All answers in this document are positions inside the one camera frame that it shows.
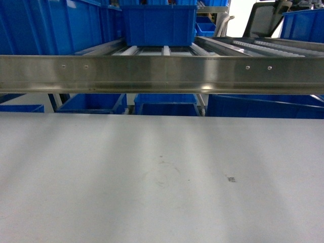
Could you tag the lower blue bin centre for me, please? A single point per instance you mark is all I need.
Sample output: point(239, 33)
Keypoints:
point(166, 104)

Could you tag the large blue bin left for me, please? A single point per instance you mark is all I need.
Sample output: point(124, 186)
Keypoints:
point(57, 27)

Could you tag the blue bin far right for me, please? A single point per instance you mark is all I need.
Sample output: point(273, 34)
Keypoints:
point(305, 25)

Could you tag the grey mesh office chair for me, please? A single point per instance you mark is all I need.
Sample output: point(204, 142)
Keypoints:
point(265, 17)

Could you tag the blue bin centre on rollers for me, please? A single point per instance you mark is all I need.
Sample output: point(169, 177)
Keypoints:
point(159, 25)

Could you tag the stainless steel shelf rail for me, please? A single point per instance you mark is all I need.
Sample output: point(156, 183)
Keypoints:
point(161, 74)

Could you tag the lower blue bin far left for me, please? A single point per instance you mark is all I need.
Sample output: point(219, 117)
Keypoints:
point(23, 108)

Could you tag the lower blue bin right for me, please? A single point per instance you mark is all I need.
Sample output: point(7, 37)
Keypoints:
point(265, 106)

